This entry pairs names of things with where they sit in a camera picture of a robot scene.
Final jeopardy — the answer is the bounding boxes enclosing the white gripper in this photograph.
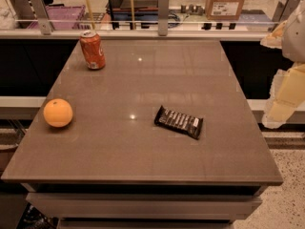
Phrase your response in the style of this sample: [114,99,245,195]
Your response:
[260,0,305,129]

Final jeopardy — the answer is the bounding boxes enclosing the black rxbar chocolate bar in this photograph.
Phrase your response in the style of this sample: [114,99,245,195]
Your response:
[154,106,203,140]

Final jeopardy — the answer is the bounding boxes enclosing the red coke can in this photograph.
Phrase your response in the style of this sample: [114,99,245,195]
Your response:
[80,31,106,70]

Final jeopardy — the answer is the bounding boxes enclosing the cardboard box with label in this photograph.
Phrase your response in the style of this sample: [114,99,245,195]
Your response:
[205,0,245,20]

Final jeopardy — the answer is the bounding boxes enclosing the yellow pole right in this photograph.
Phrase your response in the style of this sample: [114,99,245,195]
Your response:
[131,0,136,30]

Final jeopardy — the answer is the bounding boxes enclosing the yellow pole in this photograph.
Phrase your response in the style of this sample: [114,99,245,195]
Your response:
[86,0,95,30]
[131,0,136,30]

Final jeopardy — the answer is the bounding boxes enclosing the yellow pole left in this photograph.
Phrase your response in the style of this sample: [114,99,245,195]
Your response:
[86,0,95,30]

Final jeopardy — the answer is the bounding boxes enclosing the purple plastic crate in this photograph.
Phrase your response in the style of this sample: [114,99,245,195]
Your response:
[27,5,88,31]

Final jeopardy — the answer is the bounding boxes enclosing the orange fruit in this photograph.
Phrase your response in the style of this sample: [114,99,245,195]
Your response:
[43,98,73,128]

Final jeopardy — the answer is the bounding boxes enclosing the grey table drawer front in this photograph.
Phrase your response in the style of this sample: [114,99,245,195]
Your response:
[27,193,262,221]

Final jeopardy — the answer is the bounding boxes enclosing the metal railing post right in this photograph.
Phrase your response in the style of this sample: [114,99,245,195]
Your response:
[272,0,301,22]

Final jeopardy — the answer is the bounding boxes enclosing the metal railing post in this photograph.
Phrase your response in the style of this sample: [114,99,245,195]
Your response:
[158,0,169,36]
[30,0,52,35]
[272,0,301,22]

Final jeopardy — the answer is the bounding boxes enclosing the metal railing post middle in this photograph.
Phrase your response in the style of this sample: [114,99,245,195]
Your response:
[158,0,169,36]

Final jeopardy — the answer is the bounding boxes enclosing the metal railing post left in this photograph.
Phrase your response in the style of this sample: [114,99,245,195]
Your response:
[30,0,52,35]

